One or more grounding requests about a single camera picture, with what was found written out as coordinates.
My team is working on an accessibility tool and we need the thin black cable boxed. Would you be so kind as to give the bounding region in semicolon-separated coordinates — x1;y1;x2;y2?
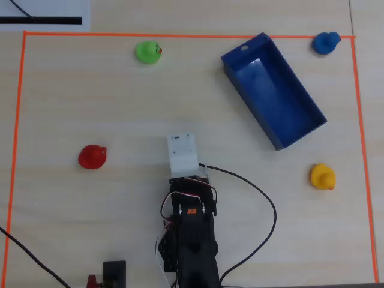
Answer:
10;0;34;19

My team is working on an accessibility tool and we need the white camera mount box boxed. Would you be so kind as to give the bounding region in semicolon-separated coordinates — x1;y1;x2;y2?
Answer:
166;131;211;184

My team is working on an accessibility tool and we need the red rubber duck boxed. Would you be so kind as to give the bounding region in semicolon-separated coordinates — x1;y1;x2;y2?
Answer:
77;145;108;170

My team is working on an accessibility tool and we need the white paper with black bar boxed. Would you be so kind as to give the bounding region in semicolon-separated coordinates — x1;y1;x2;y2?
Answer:
0;0;91;32

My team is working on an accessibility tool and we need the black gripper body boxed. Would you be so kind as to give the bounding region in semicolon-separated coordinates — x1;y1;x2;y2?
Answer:
168;176;218;217

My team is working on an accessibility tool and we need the orange tape strip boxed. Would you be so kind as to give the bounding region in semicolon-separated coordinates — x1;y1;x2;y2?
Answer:
23;31;357;40
1;31;28;280
350;37;380;284

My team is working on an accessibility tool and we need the blue rubber duck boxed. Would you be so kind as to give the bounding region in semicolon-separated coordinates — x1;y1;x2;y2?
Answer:
312;31;342;55

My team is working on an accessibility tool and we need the green rubber duck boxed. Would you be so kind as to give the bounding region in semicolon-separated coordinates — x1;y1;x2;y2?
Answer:
134;40;164;65

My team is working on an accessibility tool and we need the black clamp with red knob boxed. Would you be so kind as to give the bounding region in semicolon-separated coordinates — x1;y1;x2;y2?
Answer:
86;260;127;288

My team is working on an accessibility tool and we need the thick black camera cable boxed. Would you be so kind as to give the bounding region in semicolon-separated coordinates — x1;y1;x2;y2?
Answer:
198;163;278;285

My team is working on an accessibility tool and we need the red white black servo wire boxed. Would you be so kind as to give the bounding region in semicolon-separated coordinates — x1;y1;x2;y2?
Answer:
155;223;181;288
160;176;219;224

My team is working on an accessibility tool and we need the blue plastic box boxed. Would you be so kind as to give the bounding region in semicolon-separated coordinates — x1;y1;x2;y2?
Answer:
220;32;328;152

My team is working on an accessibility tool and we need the long black table cable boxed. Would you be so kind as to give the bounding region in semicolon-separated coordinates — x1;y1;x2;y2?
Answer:
0;226;72;288

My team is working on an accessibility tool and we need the yellow rubber duck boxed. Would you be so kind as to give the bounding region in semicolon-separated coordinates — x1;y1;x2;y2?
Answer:
310;163;336;191

